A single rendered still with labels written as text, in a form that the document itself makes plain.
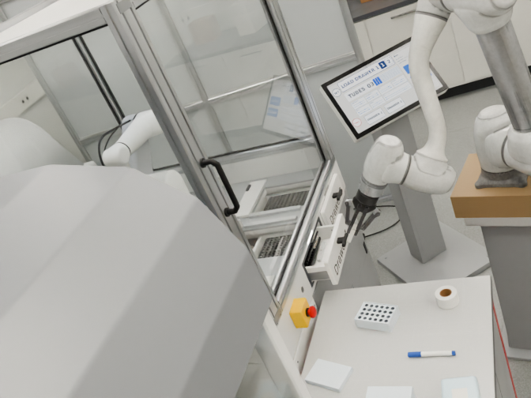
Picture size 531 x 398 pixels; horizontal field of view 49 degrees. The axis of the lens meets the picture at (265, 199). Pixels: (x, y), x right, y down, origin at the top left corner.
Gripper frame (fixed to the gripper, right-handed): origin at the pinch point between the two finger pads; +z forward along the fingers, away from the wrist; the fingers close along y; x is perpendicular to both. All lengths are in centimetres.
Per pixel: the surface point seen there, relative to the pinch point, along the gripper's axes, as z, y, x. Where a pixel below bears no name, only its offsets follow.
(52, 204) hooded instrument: -59, 60, 94
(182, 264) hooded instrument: -58, 34, 96
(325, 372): 15, -5, 50
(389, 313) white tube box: 4.0, -18.9, 27.1
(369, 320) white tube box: 8.0, -13.6, 29.4
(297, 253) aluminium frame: 4.7, 15.8, 14.4
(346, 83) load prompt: -13, 21, -86
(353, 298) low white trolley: 14.9, -8.1, 15.4
